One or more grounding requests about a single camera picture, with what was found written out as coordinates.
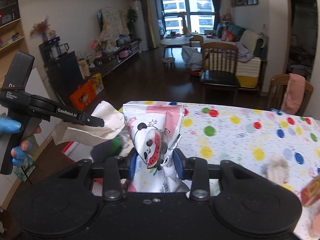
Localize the white cloth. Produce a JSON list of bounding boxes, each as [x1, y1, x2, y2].
[[52, 101, 125, 146]]

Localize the panda print tissue pack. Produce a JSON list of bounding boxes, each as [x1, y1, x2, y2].
[[123, 103, 189, 193]]

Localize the black cloth face mask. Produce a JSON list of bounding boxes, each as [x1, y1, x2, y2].
[[91, 135, 132, 163]]

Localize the blue-gloved left hand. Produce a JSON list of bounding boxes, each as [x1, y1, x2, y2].
[[1, 114, 42, 174]]

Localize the orange gift box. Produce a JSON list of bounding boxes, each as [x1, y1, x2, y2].
[[69, 80, 97, 111]]

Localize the dark tv console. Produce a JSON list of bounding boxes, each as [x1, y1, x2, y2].
[[39, 36, 140, 104]]

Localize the red cardboard shoe box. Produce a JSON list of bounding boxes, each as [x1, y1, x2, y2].
[[62, 142, 103, 197]]

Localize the wooden bookshelf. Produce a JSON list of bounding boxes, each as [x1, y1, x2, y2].
[[0, 0, 29, 84]]

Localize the white fluffy sock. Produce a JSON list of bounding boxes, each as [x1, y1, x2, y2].
[[261, 154, 290, 185]]

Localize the balloon print tablecloth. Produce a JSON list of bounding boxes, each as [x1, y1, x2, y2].
[[117, 100, 320, 240]]

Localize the wooden dining chair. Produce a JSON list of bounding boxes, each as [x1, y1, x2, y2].
[[200, 42, 240, 103]]

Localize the wooden chair with pink towel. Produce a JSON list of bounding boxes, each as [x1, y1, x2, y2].
[[266, 73, 313, 116]]

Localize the red small carton box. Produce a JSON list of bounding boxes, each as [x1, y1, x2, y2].
[[301, 177, 320, 206]]

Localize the pink towel on chair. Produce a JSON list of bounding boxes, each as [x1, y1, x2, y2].
[[281, 73, 305, 115]]

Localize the round coffee table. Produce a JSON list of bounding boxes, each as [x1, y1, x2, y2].
[[160, 35, 194, 57]]

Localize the sofa with white cover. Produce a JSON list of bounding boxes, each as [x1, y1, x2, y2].
[[204, 23, 267, 89]]

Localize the large window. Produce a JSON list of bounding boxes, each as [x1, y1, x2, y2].
[[155, 0, 215, 35]]

